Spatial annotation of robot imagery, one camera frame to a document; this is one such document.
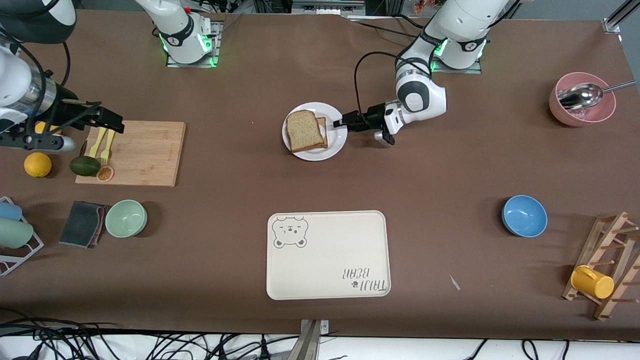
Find white round plate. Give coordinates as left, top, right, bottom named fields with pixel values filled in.
left=282, top=102, right=348, bottom=162

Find plain brown bread slice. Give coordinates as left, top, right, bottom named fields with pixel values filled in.
left=285, top=109, right=326, bottom=154

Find yellow plastic knife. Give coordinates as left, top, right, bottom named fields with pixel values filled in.
left=89, top=127, right=108, bottom=159

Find yellow plastic fork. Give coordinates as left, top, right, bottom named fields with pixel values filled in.
left=100, top=131, right=117, bottom=166

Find green avocado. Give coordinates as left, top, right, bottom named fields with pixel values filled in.
left=69, top=156, right=102, bottom=177

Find wooden cutting board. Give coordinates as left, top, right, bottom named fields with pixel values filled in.
left=75, top=120, right=187, bottom=188

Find whole orange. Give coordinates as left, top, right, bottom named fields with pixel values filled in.
left=24, top=152, right=53, bottom=178

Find pale green bowl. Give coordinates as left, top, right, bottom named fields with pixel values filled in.
left=105, top=199, right=148, bottom=238

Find dark grey cloth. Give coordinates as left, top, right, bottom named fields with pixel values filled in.
left=59, top=201, right=107, bottom=248

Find light blue cup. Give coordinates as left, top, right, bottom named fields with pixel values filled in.
left=0, top=201, right=23, bottom=222

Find artificial flowers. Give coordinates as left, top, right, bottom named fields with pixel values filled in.
left=412, top=0, right=448, bottom=15

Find pale green cup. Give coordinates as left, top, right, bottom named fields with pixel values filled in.
left=0, top=218, right=35, bottom=249

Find cream bear print tray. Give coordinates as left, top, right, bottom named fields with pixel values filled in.
left=266, top=210, right=392, bottom=301

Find pink bowl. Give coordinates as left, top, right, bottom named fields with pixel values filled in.
left=549, top=72, right=617, bottom=128

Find blue bowl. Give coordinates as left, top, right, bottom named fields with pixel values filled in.
left=501, top=195, right=548, bottom=238

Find pink crystal bits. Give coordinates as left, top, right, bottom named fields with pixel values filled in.
left=562, top=106, right=598, bottom=122

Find metal scoop spoon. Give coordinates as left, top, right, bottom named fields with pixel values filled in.
left=557, top=80, right=637, bottom=110

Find grey metal strut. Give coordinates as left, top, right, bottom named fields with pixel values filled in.
left=285, top=320, right=322, bottom=360

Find wooden mug rack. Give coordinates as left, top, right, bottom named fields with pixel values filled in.
left=561, top=211, right=640, bottom=321

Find slanted aluminium extrusion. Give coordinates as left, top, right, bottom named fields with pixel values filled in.
left=602, top=0, right=640, bottom=33

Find yellow mug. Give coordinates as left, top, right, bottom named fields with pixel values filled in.
left=570, top=265, right=615, bottom=300

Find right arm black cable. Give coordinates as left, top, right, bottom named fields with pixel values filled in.
left=0, top=30, right=71, bottom=131

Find black cable on table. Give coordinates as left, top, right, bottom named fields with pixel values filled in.
left=350, top=19, right=431, bottom=41

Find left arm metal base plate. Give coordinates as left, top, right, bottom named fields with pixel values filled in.
left=427, top=27, right=483, bottom=75

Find aluminium frame profile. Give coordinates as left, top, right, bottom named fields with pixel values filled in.
left=291, top=0, right=367, bottom=17

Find white wire rack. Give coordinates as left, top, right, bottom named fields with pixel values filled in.
left=0, top=196, right=45, bottom=276

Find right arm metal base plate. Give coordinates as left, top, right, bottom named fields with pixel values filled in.
left=166, top=20, right=223, bottom=68

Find tangled black floor cables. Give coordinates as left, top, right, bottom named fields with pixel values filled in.
left=0, top=309, right=301, bottom=360

